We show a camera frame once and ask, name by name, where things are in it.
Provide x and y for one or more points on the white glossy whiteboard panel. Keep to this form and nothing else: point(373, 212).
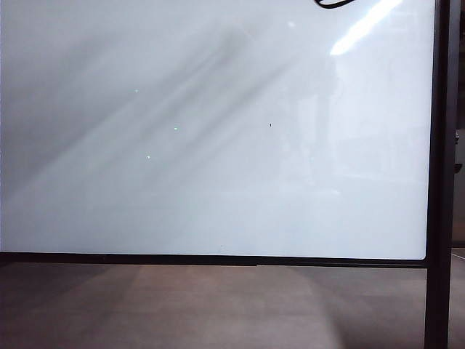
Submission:
point(181, 181)

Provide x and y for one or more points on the small metal stand knob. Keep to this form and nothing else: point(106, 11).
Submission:
point(456, 137)

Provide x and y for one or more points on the white whiteboard with black frame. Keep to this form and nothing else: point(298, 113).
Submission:
point(437, 181)

